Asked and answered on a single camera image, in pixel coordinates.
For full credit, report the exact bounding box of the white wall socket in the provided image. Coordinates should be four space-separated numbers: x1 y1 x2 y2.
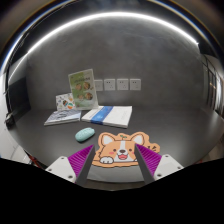
117 79 129 91
130 79 141 91
104 79 115 91
94 80 103 91

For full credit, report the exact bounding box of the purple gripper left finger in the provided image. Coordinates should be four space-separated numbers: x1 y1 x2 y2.
46 145 95 186

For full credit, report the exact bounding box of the corgi dog mouse pad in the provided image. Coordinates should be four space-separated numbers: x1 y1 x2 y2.
92 132 160 168

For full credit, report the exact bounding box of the green food menu card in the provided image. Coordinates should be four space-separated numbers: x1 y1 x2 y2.
68 69 98 110

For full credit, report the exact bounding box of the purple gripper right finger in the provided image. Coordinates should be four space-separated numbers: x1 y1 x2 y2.
135 144 183 184

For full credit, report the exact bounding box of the curved ceiling light strip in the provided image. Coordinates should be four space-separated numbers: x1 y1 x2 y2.
0 11 200 76

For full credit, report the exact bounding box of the teal computer mouse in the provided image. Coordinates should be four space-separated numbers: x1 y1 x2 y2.
75 128 95 142

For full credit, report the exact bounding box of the white wall socket right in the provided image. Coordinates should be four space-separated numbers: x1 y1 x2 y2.
130 79 141 91

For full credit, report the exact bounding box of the small colourful sticker card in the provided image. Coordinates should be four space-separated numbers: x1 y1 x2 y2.
56 93 75 110

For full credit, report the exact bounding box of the grey patterned book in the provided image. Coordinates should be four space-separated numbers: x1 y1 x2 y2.
44 110 81 126

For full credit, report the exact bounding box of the white wall socket left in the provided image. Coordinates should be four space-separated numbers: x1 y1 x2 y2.
94 80 103 91

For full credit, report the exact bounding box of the dark monitor at left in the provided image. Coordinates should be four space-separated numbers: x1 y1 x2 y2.
4 75 32 125

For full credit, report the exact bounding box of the white book with blue band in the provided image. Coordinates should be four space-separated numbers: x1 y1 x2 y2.
81 106 132 128

